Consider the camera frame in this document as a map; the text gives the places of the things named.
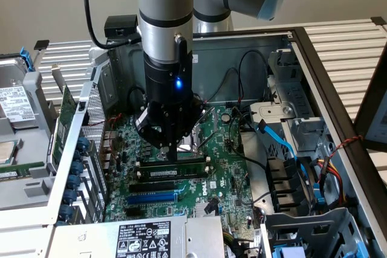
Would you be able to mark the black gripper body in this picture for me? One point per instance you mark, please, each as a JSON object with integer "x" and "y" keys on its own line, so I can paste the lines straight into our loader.
{"x": 167, "y": 89}

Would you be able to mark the green RAM stick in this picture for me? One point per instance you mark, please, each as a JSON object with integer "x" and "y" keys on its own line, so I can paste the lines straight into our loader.
{"x": 18, "y": 169}
{"x": 187, "y": 172}

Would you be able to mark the CPU socket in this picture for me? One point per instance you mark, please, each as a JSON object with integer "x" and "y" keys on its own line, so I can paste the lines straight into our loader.
{"x": 193, "y": 149}

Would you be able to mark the thin metal locking lever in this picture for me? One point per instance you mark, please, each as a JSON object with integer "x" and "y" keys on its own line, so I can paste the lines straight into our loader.
{"x": 187, "y": 150}
{"x": 208, "y": 139}

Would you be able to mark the round coin battery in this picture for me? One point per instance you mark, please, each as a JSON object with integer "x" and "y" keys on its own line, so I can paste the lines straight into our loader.
{"x": 225, "y": 117}

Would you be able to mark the open metal PC case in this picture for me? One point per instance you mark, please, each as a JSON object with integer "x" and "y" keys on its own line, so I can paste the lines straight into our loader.
{"x": 211, "y": 73}

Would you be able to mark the green motherboard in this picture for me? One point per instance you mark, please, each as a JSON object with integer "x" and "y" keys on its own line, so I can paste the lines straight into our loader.
{"x": 193, "y": 185}

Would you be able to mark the long black expansion slot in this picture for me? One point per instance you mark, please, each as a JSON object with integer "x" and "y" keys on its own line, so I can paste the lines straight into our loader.
{"x": 151, "y": 187}

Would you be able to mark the dark blue retainer clip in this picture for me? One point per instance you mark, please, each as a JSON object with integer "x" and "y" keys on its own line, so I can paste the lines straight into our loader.
{"x": 82, "y": 143}
{"x": 70, "y": 195}
{"x": 77, "y": 167}
{"x": 65, "y": 211}
{"x": 73, "y": 182}

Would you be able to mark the blue expansion slot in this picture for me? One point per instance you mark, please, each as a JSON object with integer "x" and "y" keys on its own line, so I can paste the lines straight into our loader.
{"x": 151, "y": 199}

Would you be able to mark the black box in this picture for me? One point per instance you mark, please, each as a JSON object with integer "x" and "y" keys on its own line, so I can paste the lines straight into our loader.
{"x": 121, "y": 23}

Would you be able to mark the green graphics card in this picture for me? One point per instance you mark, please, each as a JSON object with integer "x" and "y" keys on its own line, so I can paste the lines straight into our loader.
{"x": 69, "y": 101}

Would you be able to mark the silver chipset heat sink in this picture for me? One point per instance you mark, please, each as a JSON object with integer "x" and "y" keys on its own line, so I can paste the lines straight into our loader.
{"x": 200, "y": 209}

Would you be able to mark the short black expansion slot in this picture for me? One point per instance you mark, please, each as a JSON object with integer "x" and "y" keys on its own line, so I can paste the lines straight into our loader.
{"x": 134, "y": 212}

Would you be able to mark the silver metal disk bay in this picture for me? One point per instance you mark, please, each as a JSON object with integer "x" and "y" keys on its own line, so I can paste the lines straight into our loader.
{"x": 272, "y": 110}

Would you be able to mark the black fan shroud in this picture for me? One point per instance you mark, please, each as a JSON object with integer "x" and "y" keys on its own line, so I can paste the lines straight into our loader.
{"x": 284, "y": 179}

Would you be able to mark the silver power supply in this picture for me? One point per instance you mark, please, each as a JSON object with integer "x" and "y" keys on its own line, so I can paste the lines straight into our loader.
{"x": 199, "y": 237}

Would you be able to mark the gray parts rack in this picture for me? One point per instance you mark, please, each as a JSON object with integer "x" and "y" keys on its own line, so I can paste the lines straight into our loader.
{"x": 30, "y": 140}

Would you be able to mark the silver hard disk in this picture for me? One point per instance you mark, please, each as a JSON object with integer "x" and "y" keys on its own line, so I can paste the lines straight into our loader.
{"x": 15, "y": 104}

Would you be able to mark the black table end cap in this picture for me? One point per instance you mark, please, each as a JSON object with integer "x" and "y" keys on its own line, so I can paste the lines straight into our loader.
{"x": 41, "y": 44}
{"x": 378, "y": 20}

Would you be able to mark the silver CPU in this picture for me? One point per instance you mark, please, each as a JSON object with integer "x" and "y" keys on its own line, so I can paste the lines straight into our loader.
{"x": 6, "y": 152}

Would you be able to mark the gray drive cage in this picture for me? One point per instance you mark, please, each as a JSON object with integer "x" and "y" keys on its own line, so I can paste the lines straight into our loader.
{"x": 302, "y": 221}

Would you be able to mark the blue plastic latch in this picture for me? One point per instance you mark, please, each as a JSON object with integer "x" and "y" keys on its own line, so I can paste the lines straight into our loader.
{"x": 319, "y": 197}

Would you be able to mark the black framed monitor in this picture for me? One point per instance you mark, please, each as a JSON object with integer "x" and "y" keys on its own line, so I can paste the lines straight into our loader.
{"x": 372, "y": 73}

